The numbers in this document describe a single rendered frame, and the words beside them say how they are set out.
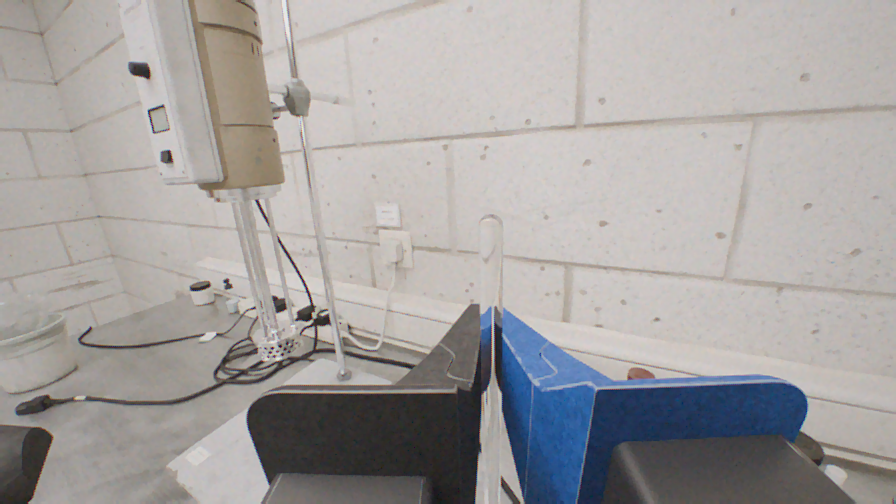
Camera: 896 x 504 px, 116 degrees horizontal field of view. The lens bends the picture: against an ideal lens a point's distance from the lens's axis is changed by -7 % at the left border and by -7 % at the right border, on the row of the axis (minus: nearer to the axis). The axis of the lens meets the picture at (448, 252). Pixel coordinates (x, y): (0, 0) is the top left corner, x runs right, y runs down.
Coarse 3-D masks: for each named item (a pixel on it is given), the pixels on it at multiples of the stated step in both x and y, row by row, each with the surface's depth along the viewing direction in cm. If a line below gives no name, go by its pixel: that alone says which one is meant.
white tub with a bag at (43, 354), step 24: (0, 312) 56; (24, 312) 58; (0, 336) 56; (24, 336) 57; (48, 336) 61; (0, 360) 56; (24, 360) 58; (48, 360) 61; (72, 360) 66; (24, 384) 59
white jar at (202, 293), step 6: (198, 282) 101; (204, 282) 101; (210, 282) 101; (192, 288) 97; (198, 288) 97; (204, 288) 98; (210, 288) 100; (192, 294) 97; (198, 294) 97; (204, 294) 98; (210, 294) 100; (198, 300) 98; (204, 300) 99; (210, 300) 100
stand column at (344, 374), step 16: (288, 0) 43; (288, 16) 43; (288, 32) 43; (288, 48) 44; (304, 128) 47; (304, 144) 48; (304, 160) 49; (320, 208) 52; (320, 224) 52; (320, 240) 52; (320, 256) 53; (336, 320) 57; (336, 336) 58; (336, 352) 59
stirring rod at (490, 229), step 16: (480, 224) 7; (496, 224) 7; (480, 240) 7; (496, 240) 7; (480, 256) 8; (496, 256) 7; (480, 272) 8; (496, 272) 8; (480, 288) 8; (496, 288) 8; (480, 304) 8; (496, 304) 8; (480, 320) 8; (496, 320) 8; (496, 336) 8; (496, 352) 8; (496, 368) 8; (496, 384) 9; (496, 400) 9; (496, 416) 9; (496, 432) 9; (496, 448) 9; (496, 464) 9; (496, 480) 10; (496, 496) 10
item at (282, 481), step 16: (288, 480) 4; (304, 480) 4; (320, 480) 4; (336, 480) 4; (352, 480) 4; (368, 480) 4; (384, 480) 4; (400, 480) 4; (416, 480) 4; (432, 480) 4; (272, 496) 4; (288, 496) 4; (304, 496) 4; (320, 496) 4; (336, 496) 4; (352, 496) 4; (368, 496) 4; (384, 496) 4; (400, 496) 4; (416, 496) 4; (432, 496) 4
